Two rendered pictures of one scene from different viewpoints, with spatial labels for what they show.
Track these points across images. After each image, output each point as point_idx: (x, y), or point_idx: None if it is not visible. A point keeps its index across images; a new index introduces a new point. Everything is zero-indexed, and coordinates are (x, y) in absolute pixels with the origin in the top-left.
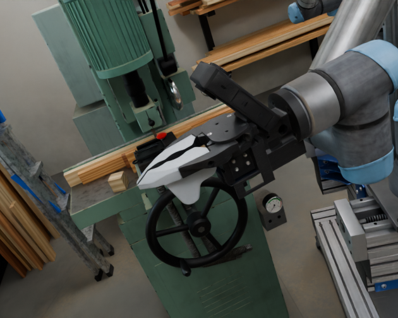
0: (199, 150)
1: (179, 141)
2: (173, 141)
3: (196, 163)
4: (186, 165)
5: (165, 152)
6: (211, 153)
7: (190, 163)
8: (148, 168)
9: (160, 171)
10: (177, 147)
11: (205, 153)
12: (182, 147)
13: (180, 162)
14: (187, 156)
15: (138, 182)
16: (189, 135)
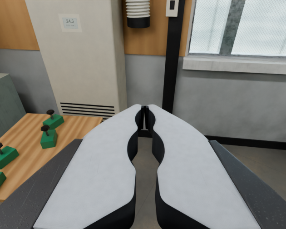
0: (87, 203)
1: (231, 177)
2: (243, 163)
3: (39, 169)
4: (63, 149)
5: (189, 136)
6: (10, 226)
7: (58, 159)
8: (149, 106)
9: (114, 115)
10: (190, 161)
11: (45, 211)
12: (173, 171)
13: (93, 146)
14: (99, 164)
15: (147, 105)
16: (257, 220)
